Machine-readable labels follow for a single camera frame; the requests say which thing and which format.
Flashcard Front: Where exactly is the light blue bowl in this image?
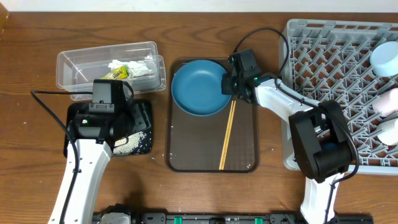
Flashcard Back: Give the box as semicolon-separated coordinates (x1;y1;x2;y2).
370;41;397;77

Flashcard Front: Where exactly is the grey dishwasher rack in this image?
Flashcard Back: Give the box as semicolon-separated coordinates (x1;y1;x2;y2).
279;19;397;175

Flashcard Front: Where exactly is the spilled white rice pile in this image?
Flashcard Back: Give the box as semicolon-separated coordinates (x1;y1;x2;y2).
113;131;146;156

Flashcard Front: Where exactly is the dark blue round plate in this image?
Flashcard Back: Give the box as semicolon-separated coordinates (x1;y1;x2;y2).
171;60;232;116

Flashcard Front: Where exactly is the black plastic waste tray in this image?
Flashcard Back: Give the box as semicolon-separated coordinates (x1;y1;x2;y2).
67;99;153;157

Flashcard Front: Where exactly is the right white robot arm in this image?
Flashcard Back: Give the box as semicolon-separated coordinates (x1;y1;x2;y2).
221;50;357;223

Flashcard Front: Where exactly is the white cup green inside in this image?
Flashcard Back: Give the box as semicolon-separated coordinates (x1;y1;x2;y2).
377;118;398;146

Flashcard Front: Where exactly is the wooden chopstick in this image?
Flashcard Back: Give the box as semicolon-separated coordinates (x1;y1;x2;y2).
221;100;237;171
218;100;234;171

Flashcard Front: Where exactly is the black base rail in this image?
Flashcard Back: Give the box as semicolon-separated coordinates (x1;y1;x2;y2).
92;203;374;224

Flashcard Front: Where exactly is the white paper napkin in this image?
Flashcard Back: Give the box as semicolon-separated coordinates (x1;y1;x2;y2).
108;60;156;77

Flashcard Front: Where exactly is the clear plastic waste bin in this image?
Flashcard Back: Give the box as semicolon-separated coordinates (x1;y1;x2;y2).
56;41;167;101

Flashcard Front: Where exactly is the white cup pink inside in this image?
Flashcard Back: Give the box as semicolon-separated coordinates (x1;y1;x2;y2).
372;88;398;117

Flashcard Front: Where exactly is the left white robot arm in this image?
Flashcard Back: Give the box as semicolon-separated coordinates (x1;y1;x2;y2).
49;79;134;223

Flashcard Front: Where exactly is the brown plastic serving tray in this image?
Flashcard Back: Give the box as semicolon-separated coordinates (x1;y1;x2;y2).
165;58;259;173

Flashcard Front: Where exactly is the yellow green snack wrapper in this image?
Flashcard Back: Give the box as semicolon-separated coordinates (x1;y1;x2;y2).
102;66;129;80

